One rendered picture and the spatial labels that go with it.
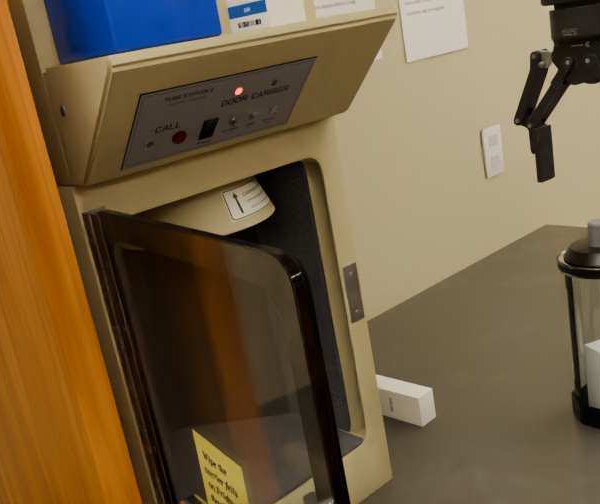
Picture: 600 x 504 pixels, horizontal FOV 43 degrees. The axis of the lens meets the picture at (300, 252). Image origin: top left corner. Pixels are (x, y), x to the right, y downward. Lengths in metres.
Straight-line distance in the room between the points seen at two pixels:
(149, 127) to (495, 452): 0.64
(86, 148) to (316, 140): 0.30
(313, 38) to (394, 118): 0.90
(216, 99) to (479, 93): 1.20
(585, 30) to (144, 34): 0.53
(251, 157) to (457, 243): 1.03
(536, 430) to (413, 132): 0.75
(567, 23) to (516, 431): 0.53
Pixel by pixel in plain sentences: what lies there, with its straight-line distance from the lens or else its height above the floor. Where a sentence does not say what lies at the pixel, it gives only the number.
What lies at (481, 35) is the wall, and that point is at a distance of 1.84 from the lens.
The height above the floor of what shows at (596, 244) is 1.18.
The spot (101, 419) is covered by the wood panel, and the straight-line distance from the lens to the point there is 0.64.
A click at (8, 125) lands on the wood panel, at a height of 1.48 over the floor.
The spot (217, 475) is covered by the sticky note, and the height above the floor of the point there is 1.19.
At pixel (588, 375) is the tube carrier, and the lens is 1.08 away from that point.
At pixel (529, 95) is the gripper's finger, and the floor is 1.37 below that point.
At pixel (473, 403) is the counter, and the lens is 1.18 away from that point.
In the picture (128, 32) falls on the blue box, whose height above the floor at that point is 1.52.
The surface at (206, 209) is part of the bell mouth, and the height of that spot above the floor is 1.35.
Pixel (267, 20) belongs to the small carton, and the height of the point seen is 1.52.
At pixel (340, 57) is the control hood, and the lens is 0.76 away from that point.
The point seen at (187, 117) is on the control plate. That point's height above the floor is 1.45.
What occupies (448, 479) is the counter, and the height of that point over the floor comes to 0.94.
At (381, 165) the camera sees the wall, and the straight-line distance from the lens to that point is 1.57.
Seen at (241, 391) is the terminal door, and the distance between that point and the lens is 0.52.
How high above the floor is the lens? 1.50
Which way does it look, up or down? 16 degrees down
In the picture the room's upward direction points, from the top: 11 degrees counter-clockwise
